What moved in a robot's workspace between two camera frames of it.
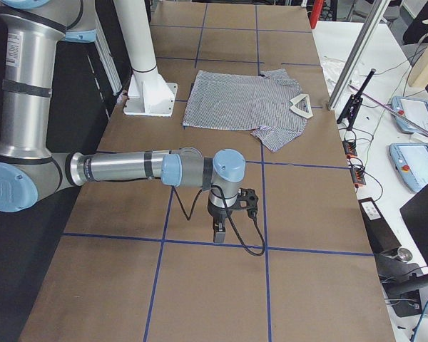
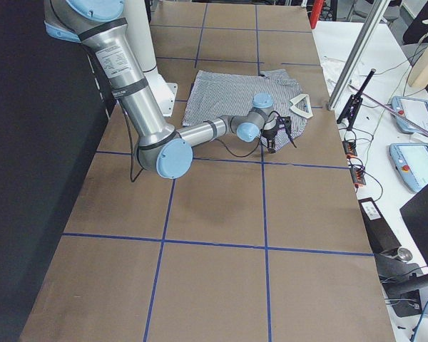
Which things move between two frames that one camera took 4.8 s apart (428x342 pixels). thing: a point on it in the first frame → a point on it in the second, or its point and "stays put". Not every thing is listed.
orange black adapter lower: x=357 y=177 stays put
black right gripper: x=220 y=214 → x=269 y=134
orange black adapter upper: x=349 y=148 stays put
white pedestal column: x=149 y=93 stays put
